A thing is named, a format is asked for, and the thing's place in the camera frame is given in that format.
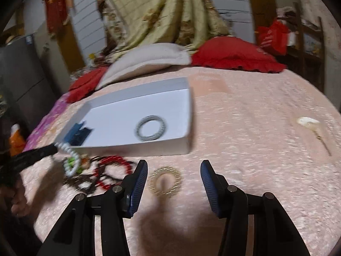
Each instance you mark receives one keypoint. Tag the cream pillow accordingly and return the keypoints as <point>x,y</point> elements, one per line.
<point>149,56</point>

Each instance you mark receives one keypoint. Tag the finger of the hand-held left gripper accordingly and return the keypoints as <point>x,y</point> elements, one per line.
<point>34,154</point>

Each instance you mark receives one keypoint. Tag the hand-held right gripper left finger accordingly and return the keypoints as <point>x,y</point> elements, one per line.
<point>138,184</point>

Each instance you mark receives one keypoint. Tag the large red frilled pillow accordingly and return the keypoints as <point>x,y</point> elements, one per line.
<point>234,53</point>

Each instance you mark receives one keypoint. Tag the orange bottle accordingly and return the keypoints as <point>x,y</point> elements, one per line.
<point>17,141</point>

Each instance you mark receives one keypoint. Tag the blue card piece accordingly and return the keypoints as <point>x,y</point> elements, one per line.
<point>77,136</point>

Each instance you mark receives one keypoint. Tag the wooden chair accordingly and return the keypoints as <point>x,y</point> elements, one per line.
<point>301,45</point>

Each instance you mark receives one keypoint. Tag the floral checked blanket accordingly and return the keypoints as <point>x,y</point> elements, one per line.
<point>165,13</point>

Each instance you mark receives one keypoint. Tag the person's left hand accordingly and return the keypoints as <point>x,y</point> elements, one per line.
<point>18,200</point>

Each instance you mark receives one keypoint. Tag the small red frilled pillow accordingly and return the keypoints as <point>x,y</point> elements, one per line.
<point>85,82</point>

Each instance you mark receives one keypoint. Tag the grey refrigerator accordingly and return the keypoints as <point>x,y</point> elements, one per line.
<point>21,72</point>

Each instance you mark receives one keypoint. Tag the red plastic bag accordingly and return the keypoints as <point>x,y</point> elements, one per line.
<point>274,37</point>

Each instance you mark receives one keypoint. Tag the pink bedspread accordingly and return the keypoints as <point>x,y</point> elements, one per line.
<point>253,112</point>

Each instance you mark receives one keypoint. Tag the white shallow box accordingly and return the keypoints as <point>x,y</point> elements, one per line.
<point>114,120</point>

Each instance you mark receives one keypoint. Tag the purple floral sheet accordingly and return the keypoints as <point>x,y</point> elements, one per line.
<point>45,128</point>

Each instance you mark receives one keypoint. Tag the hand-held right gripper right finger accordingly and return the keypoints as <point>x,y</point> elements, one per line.
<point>209,189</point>

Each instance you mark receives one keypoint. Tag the red hanging decoration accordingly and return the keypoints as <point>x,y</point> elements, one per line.
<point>54,8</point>

